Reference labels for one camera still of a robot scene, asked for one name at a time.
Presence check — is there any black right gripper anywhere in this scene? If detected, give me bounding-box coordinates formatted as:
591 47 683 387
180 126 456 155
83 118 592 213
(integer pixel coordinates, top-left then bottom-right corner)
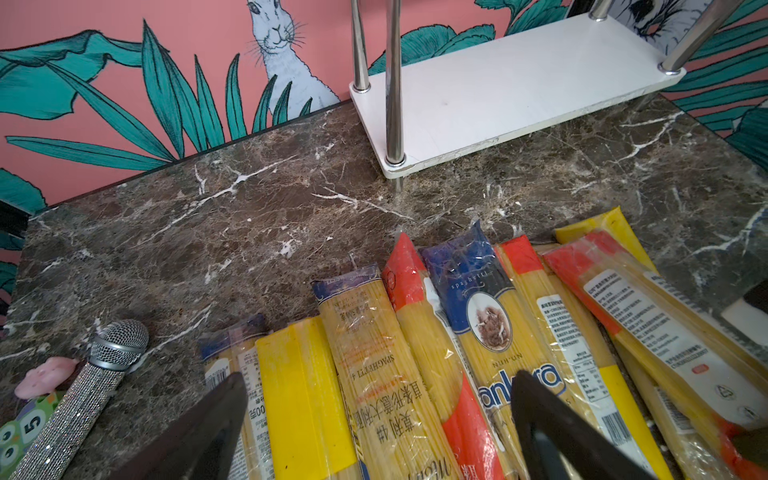
731 426 768 468

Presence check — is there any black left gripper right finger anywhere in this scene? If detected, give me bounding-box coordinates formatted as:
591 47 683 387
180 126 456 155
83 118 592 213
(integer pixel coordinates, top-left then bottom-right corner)
511 370 653 480

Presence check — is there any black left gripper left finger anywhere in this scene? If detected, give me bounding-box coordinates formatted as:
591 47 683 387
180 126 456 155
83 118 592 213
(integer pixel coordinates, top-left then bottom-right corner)
110 380 242 479

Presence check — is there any red double spaghetti bag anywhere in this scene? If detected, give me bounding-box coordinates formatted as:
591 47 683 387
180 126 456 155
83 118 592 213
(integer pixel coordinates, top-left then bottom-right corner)
542 229 768 480

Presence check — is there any blue portrait spaghetti bag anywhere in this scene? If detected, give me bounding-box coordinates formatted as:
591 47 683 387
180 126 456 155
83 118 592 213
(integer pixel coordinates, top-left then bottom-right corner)
421 221 596 479

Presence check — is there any yellow-top spaghetti bag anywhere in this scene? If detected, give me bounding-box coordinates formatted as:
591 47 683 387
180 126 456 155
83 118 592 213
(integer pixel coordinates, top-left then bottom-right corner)
553 206 768 480

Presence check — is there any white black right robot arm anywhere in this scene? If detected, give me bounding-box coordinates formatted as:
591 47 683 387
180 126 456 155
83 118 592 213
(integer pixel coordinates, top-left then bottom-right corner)
722 280 767 468

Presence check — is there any white two-tier shelf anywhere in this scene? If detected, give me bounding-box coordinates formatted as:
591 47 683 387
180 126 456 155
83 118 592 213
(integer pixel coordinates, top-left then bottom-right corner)
350 1 737 186

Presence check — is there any red yellow narrow spaghetti bag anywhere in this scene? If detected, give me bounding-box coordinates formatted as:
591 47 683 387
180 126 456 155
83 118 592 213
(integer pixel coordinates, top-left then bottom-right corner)
383 233 517 479

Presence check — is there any clear blue-end spaghetti bag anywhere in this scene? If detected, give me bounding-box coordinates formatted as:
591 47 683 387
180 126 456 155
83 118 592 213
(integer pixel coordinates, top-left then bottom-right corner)
198 314 275 479

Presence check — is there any yellow label spaghetti bag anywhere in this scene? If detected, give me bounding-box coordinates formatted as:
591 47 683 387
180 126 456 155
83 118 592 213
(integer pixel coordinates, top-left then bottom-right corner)
256 317 362 479

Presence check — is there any glitter silver microphone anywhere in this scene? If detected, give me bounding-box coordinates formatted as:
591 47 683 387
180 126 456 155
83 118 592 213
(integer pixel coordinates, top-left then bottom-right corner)
11 319 149 479

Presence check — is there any blue-bottom spaghetti bag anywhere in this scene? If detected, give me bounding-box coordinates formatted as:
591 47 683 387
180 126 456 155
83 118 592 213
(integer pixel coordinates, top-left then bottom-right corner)
312 265 461 479

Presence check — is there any pink pig toy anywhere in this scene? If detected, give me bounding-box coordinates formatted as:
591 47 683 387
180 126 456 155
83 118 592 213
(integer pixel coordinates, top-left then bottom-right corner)
14 357 79 400

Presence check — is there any green number toy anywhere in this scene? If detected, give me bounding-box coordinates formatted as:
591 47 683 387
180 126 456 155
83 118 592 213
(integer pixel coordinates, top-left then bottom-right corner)
1 391 64 479

